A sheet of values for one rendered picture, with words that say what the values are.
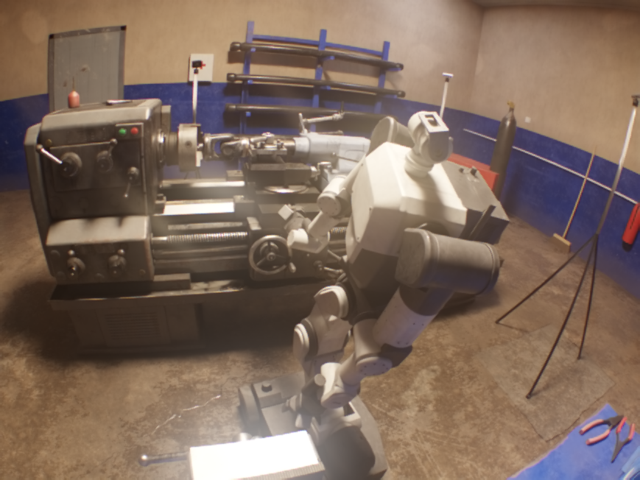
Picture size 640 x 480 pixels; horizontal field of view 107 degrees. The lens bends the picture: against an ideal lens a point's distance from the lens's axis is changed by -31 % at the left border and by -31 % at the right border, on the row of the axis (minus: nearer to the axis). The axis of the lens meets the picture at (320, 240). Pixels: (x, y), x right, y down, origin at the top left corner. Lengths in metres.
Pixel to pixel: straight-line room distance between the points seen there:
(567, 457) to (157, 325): 1.90
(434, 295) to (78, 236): 1.50
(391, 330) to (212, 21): 4.55
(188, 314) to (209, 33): 3.75
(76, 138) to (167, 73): 3.28
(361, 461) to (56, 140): 1.80
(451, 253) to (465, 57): 6.01
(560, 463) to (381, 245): 0.66
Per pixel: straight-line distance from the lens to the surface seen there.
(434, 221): 0.65
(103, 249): 1.66
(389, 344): 0.70
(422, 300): 0.59
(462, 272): 0.56
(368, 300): 0.85
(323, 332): 1.15
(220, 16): 4.87
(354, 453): 1.30
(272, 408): 1.60
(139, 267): 1.68
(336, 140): 1.92
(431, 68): 5.99
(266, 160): 1.67
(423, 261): 0.53
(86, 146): 1.64
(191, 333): 2.04
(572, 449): 0.96
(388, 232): 0.64
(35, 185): 1.81
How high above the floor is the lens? 1.48
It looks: 27 degrees down
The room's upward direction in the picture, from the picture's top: 7 degrees clockwise
